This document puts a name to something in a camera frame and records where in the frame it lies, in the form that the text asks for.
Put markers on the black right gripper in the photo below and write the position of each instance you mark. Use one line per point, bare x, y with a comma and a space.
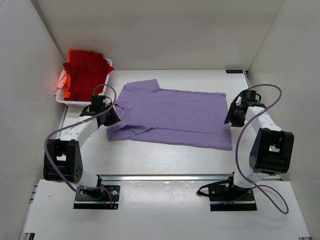
230, 119

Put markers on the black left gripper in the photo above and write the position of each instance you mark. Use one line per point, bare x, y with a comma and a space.
114, 119

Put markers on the purple t shirt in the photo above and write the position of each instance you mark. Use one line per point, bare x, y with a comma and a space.
149, 113

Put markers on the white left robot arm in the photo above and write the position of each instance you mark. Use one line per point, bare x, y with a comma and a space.
62, 156

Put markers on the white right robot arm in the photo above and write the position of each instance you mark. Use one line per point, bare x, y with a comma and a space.
272, 148

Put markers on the dark red t shirt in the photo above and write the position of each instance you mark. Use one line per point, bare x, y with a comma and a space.
88, 69

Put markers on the dark label on table edge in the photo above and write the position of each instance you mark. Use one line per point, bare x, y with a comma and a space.
234, 71

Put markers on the pink t shirt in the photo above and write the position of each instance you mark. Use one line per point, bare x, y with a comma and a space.
63, 81

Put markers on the aluminium rail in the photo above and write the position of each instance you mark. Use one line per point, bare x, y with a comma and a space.
166, 177

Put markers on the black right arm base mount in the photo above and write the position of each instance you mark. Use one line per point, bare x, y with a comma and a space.
226, 197

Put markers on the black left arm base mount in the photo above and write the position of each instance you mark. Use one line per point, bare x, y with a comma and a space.
99, 199

